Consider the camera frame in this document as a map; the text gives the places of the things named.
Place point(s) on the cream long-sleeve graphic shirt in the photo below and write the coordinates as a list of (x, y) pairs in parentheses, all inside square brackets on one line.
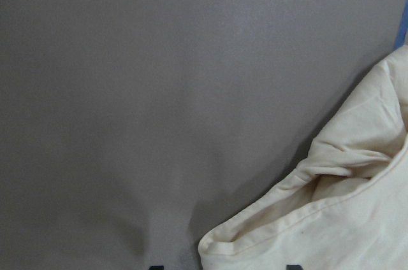
[(345, 205)]

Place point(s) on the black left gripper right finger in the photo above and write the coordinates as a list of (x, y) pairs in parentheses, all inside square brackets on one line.
[(294, 267)]

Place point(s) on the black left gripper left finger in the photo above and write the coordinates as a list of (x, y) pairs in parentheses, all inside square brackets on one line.
[(157, 267)]

